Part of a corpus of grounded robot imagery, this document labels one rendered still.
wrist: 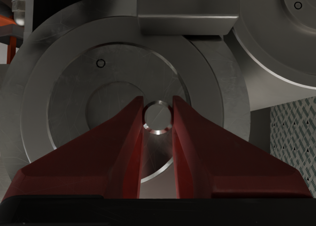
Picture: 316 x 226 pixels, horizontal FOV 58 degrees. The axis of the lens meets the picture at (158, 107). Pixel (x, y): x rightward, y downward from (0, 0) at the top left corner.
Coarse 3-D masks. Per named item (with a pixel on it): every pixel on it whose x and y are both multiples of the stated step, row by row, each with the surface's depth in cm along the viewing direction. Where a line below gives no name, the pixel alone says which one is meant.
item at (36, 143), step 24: (96, 24) 16; (120, 24) 16; (48, 48) 16; (72, 48) 16; (168, 48) 16; (192, 48) 16; (48, 72) 16; (192, 72) 16; (24, 96) 16; (192, 96) 16; (216, 96) 16; (24, 120) 16; (216, 120) 16; (24, 144) 16; (48, 144) 16; (168, 168) 16; (144, 192) 16; (168, 192) 16
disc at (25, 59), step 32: (96, 0) 17; (128, 0) 17; (32, 32) 17; (64, 32) 17; (32, 64) 17; (224, 64) 17; (0, 96) 17; (224, 96) 17; (0, 128) 16; (224, 128) 16
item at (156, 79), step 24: (96, 48) 15; (120, 48) 15; (144, 48) 15; (72, 72) 15; (96, 72) 15; (120, 72) 15; (144, 72) 15; (168, 72) 15; (48, 96) 15; (72, 96) 15; (96, 96) 15; (120, 96) 15; (144, 96) 15; (168, 96) 15; (48, 120) 14; (72, 120) 14; (96, 120) 15; (144, 144) 14; (168, 144) 14; (144, 168) 14
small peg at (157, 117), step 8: (152, 104) 12; (160, 104) 12; (168, 104) 12; (144, 112) 12; (152, 112) 12; (160, 112) 12; (168, 112) 12; (144, 120) 12; (152, 120) 12; (160, 120) 12; (168, 120) 12; (152, 128) 12; (160, 128) 12; (168, 128) 12
